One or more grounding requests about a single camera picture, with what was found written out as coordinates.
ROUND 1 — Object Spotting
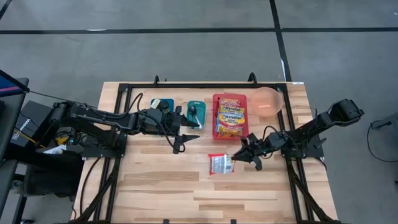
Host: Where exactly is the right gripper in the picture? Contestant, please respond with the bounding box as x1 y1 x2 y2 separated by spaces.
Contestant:
231 133 276 172

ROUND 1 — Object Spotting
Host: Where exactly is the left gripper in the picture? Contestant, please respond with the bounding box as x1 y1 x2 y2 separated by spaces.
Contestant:
136 105 201 156

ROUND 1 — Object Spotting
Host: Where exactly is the black plastic spoon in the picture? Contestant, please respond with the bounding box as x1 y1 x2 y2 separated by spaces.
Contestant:
188 105 198 124

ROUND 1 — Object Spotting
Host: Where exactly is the red Maruchan ramen pack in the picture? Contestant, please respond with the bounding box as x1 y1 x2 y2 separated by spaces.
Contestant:
208 152 236 176

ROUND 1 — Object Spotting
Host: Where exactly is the blue yellow Maruchan ramen pack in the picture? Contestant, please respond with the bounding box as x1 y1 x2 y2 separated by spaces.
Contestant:
217 111 246 128

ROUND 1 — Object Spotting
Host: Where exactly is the lime chili Maruchan ramen pack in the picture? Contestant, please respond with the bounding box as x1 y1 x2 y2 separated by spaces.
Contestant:
217 105 246 115

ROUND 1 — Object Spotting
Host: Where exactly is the roast beef Maruchan ramen pack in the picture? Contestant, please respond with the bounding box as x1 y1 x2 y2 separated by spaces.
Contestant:
219 98 241 108

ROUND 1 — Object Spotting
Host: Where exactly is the pink plastic bin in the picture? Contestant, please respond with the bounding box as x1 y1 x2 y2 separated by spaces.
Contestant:
212 93 249 141

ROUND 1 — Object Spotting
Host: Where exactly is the blue plastic bin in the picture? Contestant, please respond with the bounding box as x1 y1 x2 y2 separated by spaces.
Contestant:
150 98 175 114

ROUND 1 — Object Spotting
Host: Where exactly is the pink translucent bowl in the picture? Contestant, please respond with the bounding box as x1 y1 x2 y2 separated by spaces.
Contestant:
250 86 284 118

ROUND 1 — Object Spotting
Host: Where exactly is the white paper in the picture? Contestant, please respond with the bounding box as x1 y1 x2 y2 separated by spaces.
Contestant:
43 144 68 156

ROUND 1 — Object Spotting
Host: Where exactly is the black fabric chair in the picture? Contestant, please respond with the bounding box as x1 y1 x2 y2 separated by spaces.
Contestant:
6 149 85 198

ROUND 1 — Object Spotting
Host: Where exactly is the black cardboard box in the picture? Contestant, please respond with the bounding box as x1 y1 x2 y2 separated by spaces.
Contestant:
11 100 67 149

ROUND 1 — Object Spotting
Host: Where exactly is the monitor with blue screen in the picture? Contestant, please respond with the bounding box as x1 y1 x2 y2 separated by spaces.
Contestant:
0 70 31 98

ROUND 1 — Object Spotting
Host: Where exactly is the teal plastic basket with handles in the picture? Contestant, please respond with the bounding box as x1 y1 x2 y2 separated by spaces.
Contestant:
186 100 207 130

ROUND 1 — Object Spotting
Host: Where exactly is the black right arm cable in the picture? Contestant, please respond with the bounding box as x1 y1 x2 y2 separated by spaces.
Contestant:
262 125 282 160

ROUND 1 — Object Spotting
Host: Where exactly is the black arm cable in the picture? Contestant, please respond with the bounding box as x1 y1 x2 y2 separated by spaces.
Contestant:
126 92 187 154
262 125 282 160

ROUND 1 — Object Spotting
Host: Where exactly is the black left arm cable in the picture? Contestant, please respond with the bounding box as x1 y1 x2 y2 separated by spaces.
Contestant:
126 92 187 154

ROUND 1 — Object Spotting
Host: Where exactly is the black floor cable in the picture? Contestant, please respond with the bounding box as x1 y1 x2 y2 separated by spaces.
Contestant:
366 119 398 163

